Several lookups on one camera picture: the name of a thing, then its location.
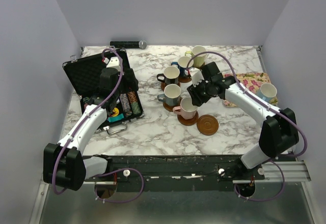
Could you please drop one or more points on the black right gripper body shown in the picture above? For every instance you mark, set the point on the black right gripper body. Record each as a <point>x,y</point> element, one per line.
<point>196,95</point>

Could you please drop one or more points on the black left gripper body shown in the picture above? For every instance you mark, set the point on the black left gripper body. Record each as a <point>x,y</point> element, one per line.
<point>123,87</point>

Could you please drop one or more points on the pink mug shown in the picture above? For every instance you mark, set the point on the pink mug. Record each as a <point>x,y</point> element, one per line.
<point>186,109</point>

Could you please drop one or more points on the grey blue mug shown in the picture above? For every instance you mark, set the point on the grey blue mug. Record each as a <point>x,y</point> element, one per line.
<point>171,95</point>

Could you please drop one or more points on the light green mug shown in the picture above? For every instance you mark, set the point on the light green mug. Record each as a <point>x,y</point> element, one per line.
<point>198,53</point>

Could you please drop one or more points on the teal mug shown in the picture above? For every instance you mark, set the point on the teal mug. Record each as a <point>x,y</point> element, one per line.
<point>169,76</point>

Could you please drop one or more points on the dark blue mug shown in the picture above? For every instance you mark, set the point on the dark blue mug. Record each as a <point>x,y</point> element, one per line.
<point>182,64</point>

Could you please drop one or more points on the light blue mug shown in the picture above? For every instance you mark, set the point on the light blue mug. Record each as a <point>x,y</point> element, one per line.
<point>267,92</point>

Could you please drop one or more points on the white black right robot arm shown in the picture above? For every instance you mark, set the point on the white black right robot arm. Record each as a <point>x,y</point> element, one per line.
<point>278,131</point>

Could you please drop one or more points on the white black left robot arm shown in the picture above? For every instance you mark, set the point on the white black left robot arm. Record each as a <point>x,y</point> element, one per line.
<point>63,162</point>

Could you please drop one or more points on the black poker chip case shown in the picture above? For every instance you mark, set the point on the black poker chip case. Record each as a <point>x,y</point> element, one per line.
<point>84,75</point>

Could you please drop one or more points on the yellow dealer button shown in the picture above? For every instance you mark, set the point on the yellow dealer button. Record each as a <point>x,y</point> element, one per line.
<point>115,112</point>

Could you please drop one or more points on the black microphone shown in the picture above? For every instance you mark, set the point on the black microphone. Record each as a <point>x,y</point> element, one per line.
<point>129,44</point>

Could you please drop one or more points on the teal rectangular block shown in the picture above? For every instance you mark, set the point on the teal rectangular block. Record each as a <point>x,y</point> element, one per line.
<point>116,118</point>

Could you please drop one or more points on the floral serving tray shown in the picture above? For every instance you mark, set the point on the floral serving tray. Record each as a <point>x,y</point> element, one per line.
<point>253,82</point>

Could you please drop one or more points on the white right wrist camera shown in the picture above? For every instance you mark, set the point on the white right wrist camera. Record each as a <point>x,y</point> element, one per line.
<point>196,76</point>

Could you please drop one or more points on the aluminium mounting rail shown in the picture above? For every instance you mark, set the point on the aluminium mounting rail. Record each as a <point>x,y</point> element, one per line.
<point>191,168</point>

